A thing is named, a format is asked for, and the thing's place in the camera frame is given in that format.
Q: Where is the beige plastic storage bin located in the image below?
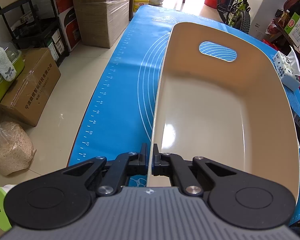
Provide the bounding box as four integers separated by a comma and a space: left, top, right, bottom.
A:
152, 22, 300, 198

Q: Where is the clear bag of grain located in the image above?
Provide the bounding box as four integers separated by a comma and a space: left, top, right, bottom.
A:
0, 121, 36, 176

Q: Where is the blue silicone baking mat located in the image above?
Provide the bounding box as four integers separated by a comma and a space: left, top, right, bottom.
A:
69, 5, 300, 223

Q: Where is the brown cardboard box with text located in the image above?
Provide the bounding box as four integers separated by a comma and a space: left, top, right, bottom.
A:
0, 48, 61, 127

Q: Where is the green plastic container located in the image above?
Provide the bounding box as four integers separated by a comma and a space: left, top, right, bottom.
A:
0, 43, 25, 101

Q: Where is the white blue tissue box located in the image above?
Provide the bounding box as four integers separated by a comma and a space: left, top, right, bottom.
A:
273, 46, 300, 92

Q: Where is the rolled white towel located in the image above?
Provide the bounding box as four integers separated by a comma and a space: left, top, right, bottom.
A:
0, 47, 17, 82

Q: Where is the green white product box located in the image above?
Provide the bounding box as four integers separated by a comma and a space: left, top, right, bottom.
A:
285, 13, 300, 47

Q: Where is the black metal shelf rack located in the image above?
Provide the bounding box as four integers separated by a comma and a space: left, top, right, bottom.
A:
0, 0, 69, 66

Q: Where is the large wrapped cardboard box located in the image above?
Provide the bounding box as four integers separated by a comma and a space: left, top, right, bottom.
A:
73, 0, 130, 48

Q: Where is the green black bicycle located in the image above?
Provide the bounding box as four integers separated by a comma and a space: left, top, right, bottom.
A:
217, 0, 251, 34

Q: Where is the white freezer cabinet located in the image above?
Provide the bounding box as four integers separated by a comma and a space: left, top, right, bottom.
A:
248, 0, 287, 40

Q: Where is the red white appliance box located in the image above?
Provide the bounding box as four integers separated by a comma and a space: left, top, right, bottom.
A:
55, 0, 81, 52

